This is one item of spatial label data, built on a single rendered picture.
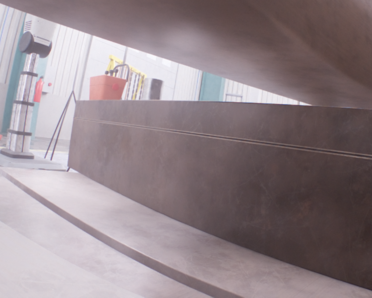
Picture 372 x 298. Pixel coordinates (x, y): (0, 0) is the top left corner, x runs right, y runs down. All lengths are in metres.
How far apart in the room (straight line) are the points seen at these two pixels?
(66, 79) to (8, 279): 9.37
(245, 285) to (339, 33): 0.79
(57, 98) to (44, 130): 0.98
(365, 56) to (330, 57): 0.27
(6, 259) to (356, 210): 0.63
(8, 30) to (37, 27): 6.15
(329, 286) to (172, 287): 0.32
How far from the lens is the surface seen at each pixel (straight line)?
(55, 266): 0.25
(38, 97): 7.36
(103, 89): 1.61
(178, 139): 1.05
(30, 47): 2.32
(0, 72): 8.32
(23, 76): 2.36
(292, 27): 0.80
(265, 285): 0.65
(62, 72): 9.45
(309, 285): 0.69
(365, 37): 1.26
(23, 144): 2.34
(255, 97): 4.45
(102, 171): 1.47
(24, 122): 2.33
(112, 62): 7.83
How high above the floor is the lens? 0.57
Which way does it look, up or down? 1 degrees up
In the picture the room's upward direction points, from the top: 9 degrees clockwise
